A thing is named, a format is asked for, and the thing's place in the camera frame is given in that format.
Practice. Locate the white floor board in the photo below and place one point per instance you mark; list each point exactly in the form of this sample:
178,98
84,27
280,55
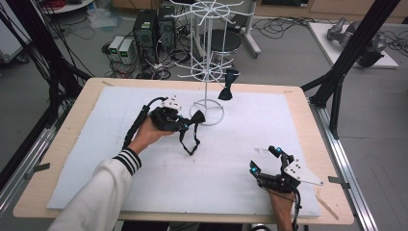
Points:
320,38

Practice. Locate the black computer tower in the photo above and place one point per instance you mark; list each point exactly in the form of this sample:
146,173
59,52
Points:
146,32
166,27

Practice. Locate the clear plastic bag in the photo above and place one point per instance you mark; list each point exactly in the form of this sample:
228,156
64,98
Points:
102,17

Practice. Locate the round white table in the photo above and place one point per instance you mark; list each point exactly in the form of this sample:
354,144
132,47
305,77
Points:
67,5

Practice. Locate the desk with white legs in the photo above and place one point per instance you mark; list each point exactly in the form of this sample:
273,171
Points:
250,35

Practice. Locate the person's right hand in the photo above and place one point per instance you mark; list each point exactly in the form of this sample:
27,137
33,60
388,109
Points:
283,203

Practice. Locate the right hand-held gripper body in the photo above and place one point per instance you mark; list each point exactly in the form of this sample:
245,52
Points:
279,183

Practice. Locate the black bow tie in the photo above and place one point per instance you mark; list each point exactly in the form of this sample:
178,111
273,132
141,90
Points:
197,118

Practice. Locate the black round stool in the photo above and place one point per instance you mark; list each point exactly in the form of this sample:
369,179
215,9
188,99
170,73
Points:
224,40

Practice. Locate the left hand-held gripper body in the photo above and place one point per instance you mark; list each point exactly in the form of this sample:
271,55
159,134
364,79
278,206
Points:
163,119

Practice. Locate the white foam mat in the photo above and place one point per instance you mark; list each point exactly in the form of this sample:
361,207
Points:
224,183

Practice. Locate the white power supply unit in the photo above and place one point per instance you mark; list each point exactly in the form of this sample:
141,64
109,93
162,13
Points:
126,51
115,48

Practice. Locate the person's left hand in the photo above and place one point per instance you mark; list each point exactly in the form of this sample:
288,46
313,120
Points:
147,134

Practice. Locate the black metal frame post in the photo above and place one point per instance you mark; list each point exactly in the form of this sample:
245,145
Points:
48,57
349,54

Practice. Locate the thin wooden stick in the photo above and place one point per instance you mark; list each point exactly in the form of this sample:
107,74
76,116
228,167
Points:
327,207

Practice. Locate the navy bow tie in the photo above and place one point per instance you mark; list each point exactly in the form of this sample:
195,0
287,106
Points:
226,94

